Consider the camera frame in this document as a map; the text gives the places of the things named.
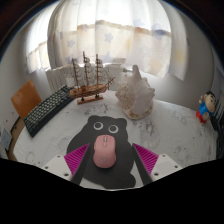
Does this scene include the orange wooden chair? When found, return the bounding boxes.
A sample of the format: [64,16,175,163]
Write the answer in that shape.
[10,79,43,119]

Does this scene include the cartoon boy figurine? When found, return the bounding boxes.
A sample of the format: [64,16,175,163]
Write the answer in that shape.
[195,90,217,125]

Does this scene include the large white conch shell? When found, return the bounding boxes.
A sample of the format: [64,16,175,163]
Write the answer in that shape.
[115,64,156,120]

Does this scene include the white star-print curtain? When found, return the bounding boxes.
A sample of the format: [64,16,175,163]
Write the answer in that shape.
[26,0,188,81]

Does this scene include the wooden model sailing ship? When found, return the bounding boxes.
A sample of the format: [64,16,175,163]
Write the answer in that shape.
[69,50,117,106]

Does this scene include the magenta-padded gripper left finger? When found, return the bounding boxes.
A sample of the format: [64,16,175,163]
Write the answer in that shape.
[41,143,92,186]

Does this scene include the dark grey cat-shaped mouse pad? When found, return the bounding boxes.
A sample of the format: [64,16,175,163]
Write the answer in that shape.
[66,115,137,190]

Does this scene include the white printed tablecloth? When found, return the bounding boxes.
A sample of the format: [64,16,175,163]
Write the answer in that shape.
[13,89,219,191]

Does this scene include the pink computer mouse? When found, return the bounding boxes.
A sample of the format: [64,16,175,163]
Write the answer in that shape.
[92,134,118,169]

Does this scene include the black keyboard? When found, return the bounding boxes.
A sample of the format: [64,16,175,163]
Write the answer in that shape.
[23,84,75,138]

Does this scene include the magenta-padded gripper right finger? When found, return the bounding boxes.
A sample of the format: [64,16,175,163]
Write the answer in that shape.
[131,143,184,186]

